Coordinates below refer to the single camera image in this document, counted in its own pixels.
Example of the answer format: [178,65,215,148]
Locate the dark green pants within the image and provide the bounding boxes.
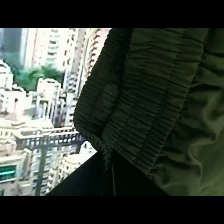
[73,27,224,197]

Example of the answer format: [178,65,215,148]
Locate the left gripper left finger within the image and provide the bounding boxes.
[46,151,113,197]

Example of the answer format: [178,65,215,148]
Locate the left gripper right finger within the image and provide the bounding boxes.
[111,153,168,197]

